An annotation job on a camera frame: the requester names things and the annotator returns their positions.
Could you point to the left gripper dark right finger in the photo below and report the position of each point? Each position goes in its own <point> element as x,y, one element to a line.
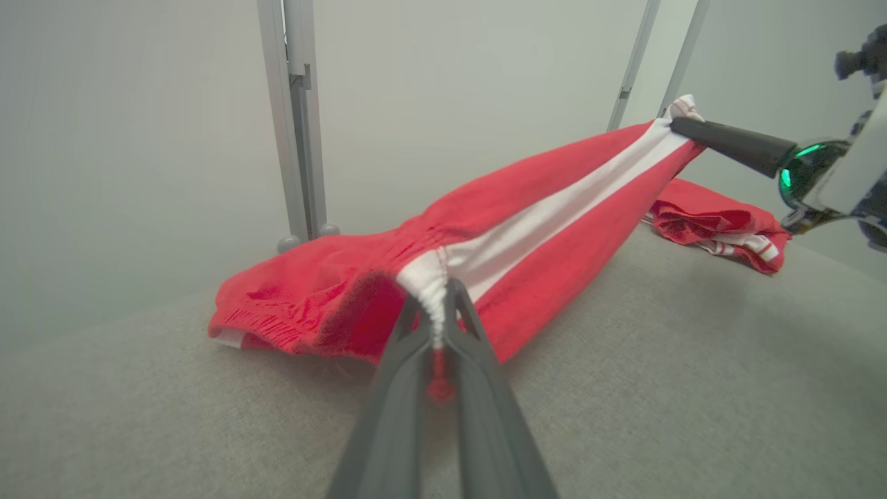
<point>492,430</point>

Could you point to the grey partition post round feet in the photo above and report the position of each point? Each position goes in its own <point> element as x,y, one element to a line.
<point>294,125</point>

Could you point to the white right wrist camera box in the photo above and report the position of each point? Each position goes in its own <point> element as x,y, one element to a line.
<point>863,159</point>

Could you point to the grey metal partition post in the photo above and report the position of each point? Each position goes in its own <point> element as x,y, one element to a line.
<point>634,69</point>

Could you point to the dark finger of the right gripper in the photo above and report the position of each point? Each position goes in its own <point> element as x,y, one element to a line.
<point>741,145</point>

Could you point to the right gripper grey white body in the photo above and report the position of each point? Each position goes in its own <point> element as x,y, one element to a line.
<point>807,177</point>

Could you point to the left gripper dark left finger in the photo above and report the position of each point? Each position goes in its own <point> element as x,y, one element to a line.
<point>388,430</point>

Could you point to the red basketball jersey white sleeves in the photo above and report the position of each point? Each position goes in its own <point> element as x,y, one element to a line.
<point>721,222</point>

